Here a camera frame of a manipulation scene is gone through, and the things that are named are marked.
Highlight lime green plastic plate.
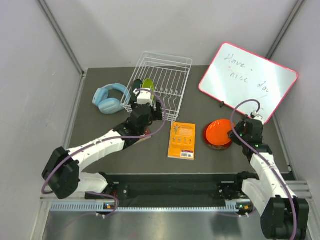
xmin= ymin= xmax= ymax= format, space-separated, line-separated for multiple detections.
xmin=141 ymin=78 xmax=155 ymax=103

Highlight orange plastic plate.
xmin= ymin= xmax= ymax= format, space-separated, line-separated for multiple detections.
xmin=206 ymin=119 xmax=232 ymax=145

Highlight red floral plate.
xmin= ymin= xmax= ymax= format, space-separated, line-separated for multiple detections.
xmin=202 ymin=124 xmax=233 ymax=151

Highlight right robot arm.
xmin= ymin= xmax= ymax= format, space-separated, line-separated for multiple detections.
xmin=228 ymin=117 xmax=310 ymax=240

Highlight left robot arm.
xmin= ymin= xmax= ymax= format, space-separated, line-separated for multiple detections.
xmin=42 ymin=100 xmax=163 ymax=200

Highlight red and white book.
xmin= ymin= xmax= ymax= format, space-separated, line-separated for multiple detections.
xmin=140 ymin=127 xmax=152 ymax=141

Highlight dark green ceramic plate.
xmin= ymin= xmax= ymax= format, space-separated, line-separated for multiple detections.
xmin=131 ymin=79 xmax=143 ymax=102

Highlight light blue headphones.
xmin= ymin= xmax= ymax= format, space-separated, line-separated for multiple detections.
xmin=92 ymin=83 xmax=131 ymax=115

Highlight orange paperback book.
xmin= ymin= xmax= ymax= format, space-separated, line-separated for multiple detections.
xmin=167 ymin=122 xmax=196 ymax=161

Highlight pink framed whiteboard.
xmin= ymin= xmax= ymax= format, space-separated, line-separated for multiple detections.
xmin=198 ymin=42 xmax=299 ymax=123

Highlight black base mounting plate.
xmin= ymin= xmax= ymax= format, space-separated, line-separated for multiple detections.
xmin=101 ymin=173 xmax=245 ymax=200

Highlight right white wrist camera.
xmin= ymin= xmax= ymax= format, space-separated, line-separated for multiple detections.
xmin=250 ymin=110 xmax=265 ymax=125

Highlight white wire dish rack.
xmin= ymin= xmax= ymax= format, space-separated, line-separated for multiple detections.
xmin=126 ymin=51 xmax=193 ymax=122

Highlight grey slotted cable duct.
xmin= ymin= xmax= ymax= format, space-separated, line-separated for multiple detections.
xmin=50 ymin=201 xmax=254 ymax=213

